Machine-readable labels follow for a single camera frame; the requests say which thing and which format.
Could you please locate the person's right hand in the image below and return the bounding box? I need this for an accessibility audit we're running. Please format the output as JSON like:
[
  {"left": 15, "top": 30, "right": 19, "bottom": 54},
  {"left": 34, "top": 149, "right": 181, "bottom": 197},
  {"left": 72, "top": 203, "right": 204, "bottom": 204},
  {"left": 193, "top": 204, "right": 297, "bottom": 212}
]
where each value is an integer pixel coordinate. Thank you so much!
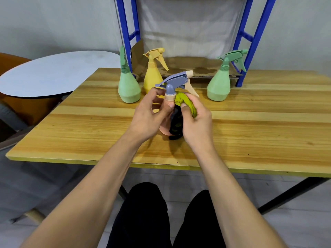
[{"left": 180, "top": 93, "right": 217, "bottom": 159}]

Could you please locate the person's left hand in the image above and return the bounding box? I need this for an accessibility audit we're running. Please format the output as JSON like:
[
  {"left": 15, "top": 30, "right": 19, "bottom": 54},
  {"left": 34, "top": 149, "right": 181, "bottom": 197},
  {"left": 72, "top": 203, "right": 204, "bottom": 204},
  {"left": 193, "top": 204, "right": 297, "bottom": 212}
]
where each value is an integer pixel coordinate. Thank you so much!
[{"left": 127, "top": 87, "right": 176, "bottom": 143}]

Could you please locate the green spray bottle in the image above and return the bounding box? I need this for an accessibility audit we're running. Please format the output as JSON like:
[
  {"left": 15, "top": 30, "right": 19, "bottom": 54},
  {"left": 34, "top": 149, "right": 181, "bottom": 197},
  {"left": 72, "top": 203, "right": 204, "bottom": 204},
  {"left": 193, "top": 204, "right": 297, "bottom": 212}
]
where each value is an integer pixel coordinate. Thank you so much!
[
  {"left": 118, "top": 46, "right": 142, "bottom": 104},
  {"left": 207, "top": 49, "right": 248, "bottom": 102}
]

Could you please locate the green and black cloth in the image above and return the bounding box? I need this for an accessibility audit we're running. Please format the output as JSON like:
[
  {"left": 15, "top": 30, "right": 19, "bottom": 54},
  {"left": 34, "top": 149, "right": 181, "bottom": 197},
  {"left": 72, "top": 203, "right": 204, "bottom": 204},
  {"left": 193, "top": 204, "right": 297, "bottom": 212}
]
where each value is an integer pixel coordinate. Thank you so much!
[{"left": 169, "top": 92, "right": 198, "bottom": 141}]

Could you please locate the yellow spray bottle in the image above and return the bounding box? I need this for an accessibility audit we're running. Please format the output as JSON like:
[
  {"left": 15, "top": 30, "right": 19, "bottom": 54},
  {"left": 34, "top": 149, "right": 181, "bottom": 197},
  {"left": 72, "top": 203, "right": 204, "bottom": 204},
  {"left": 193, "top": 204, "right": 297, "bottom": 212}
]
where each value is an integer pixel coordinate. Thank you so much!
[{"left": 143, "top": 48, "right": 169, "bottom": 99}]

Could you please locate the pink spray bottle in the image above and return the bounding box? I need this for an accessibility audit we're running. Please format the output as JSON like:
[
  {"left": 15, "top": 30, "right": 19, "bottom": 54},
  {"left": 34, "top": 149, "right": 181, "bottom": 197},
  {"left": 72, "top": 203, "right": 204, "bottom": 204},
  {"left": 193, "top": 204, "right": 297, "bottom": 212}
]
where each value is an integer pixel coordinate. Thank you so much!
[{"left": 154, "top": 70, "right": 200, "bottom": 137}]

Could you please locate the blue metal shelf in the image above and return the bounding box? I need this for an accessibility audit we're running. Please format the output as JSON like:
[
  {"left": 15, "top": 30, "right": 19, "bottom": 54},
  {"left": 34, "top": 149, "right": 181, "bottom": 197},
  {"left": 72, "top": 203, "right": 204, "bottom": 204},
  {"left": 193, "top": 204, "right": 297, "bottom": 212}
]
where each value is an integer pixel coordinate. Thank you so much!
[{"left": 115, "top": 0, "right": 277, "bottom": 87}]

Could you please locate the person's left forearm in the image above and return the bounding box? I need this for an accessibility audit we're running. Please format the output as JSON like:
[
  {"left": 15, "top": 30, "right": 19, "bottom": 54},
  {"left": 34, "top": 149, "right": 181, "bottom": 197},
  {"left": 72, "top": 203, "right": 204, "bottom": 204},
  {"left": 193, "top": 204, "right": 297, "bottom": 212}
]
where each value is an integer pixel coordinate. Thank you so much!
[{"left": 20, "top": 131, "right": 145, "bottom": 248}]

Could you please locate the person's right forearm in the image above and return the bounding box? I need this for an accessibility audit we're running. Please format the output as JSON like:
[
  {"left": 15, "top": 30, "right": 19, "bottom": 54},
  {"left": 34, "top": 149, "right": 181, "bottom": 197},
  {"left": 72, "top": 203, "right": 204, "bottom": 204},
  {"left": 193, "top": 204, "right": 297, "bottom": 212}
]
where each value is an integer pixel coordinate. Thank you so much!
[{"left": 196, "top": 149, "right": 288, "bottom": 248}]

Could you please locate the person's right leg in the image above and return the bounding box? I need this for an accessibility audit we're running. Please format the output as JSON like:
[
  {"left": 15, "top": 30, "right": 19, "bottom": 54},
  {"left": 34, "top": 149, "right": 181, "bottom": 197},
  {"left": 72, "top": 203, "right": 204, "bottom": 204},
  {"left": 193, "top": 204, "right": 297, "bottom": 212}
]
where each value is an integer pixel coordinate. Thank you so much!
[{"left": 172, "top": 189, "right": 227, "bottom": 248}]

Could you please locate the person's leg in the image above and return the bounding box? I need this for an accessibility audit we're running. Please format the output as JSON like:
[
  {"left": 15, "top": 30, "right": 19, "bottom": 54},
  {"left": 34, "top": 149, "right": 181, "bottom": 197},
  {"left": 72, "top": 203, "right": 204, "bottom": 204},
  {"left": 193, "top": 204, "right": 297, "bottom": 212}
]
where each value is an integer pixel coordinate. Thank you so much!
[
  {"left": 106, "top": 182, "right": 172, "bottom": 248},
  {"left": 172, "top": 189, "right": 227, "bottom": 248}
]

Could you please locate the person's left leg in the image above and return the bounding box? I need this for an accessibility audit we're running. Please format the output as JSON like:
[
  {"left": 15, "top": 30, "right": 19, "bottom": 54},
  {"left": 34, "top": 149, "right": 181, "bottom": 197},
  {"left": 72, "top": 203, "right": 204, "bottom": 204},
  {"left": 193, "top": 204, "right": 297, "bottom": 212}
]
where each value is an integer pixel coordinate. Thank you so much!
[{"left": 106, "top": 182, "right": 172, "bottom": 248}]

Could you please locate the stained brown cardboard sheet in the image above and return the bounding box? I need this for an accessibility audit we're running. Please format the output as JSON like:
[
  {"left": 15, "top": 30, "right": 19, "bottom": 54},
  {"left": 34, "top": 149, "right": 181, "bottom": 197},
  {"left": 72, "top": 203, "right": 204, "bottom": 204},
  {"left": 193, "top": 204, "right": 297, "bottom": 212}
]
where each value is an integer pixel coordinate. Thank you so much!
[{"left": 130, "top": 40, "right": 243, "bottom": 78}]

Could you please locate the black metal table leg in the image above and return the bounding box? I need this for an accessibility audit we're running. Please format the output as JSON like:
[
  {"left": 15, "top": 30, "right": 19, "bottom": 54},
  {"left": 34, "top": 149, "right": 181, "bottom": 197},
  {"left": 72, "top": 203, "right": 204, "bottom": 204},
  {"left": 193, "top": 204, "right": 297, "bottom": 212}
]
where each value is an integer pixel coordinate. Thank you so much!
[
  {"left": 118, "top": 185, "right": 129, "bottom": 200},
  {"left": 257, "top": 177, "right": 330, "bottom": 215}
]

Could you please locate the round white side table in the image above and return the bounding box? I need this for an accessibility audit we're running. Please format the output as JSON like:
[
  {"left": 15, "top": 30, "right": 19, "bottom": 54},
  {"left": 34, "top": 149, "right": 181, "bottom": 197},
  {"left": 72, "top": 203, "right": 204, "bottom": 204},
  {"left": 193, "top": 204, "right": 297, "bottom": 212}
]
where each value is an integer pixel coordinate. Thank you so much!
[{"left": 0, "top": 51, "right": 121, "bottom": 98}]

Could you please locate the white cloth backdrop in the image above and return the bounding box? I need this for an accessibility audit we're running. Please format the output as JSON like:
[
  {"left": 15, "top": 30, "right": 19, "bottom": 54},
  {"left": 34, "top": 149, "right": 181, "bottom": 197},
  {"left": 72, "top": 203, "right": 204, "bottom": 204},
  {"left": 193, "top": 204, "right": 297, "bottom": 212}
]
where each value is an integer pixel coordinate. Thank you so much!
[{"left": 136, "top": 0, "right": 249, "bottom": 60}]

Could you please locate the orange chair with grey shell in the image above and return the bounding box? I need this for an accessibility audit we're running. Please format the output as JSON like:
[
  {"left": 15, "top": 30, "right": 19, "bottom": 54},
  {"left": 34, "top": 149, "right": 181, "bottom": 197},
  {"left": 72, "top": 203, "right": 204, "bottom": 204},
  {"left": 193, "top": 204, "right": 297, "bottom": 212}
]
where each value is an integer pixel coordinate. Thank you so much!
[{"left": 0, "top": 53, "right": 61, "bottom": 130}]

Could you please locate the brown chair with grey shell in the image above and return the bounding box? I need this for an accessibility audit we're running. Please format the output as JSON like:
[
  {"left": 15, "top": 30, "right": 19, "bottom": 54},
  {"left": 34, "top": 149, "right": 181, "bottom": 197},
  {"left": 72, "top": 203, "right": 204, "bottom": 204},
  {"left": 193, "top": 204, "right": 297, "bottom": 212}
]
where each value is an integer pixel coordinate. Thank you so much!
[{"left": 0, "top": 118, "right": 86, "bottom": 225}]

